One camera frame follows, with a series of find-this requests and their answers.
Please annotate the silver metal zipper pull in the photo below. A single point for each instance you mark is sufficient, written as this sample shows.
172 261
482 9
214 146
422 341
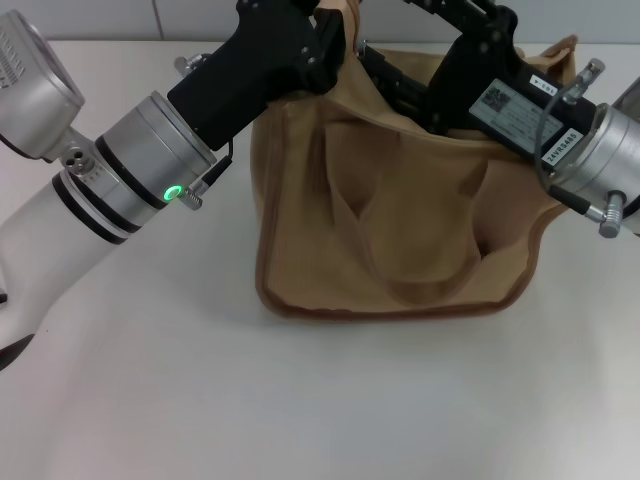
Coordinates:
361 48

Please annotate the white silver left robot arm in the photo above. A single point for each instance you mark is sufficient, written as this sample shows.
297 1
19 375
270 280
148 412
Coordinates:
135 150

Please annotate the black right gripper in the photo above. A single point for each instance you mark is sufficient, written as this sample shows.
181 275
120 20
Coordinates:
500 100

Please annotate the khaki canvas food bag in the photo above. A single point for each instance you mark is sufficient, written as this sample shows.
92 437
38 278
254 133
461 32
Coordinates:
400 225

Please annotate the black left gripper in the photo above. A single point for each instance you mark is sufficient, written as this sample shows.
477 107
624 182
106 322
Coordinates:
250 70

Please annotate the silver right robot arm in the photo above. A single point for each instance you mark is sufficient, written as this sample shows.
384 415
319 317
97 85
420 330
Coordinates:
600 150

